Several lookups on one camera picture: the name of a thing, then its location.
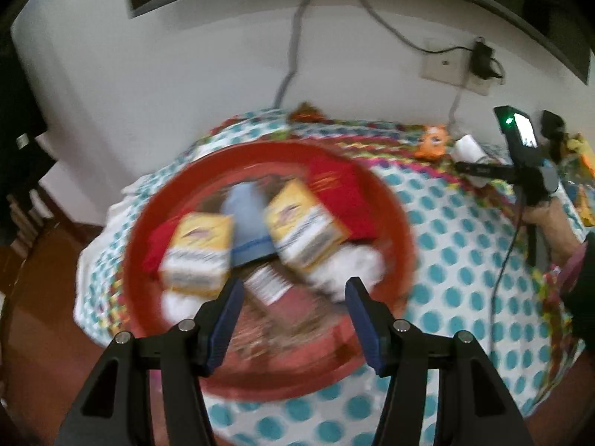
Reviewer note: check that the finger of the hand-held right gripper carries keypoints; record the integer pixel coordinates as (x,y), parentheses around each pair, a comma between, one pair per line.
(483,171)

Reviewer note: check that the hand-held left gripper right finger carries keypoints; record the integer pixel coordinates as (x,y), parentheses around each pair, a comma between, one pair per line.
(367,330)

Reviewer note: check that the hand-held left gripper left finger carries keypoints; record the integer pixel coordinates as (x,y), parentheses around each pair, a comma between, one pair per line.
(223,330)

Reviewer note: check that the white sock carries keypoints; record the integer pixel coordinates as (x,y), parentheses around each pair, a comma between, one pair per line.
(179,306)
(348,267)
(469,148)

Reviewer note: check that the beige small carton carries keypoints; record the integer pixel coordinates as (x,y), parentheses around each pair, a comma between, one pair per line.
(267,285)

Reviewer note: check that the red round tray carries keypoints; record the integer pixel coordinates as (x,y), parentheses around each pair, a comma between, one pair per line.
(288,357)

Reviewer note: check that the small yellow box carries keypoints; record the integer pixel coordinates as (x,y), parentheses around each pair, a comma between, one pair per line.
(197,255)

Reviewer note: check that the blue-grey towel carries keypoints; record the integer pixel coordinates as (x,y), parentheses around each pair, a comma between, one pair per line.
(248,223)

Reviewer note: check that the large yellow box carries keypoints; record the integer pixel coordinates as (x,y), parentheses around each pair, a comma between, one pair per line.
(302,227)

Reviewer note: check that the person's right forearm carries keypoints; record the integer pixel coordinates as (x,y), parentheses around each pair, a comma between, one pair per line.
(581,297)

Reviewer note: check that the person's right hand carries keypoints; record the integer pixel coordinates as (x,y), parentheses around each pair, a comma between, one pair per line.
(555,230)

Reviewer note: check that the black clamp stand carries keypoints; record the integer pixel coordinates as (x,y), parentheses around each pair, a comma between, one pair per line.
(554,130)

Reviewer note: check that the bag of colourful things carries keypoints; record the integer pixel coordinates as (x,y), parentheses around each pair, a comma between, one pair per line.
(583,172)

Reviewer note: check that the orange toy figure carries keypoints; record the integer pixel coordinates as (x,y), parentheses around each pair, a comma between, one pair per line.
(431,141)

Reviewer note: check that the polka dot tablecloth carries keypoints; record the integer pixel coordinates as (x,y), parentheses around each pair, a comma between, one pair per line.
(465,297)

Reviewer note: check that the black plug charger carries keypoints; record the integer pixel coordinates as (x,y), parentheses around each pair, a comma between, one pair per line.
(486,60)

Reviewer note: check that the red candy wrapper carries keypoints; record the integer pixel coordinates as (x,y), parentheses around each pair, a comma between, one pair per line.
(307,112)

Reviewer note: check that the dark wooden furniture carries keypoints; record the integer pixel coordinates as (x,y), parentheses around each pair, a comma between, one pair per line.
(18,148)

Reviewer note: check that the white wall socket plate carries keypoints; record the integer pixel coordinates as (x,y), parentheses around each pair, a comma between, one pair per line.
(479,86)
(441,67)

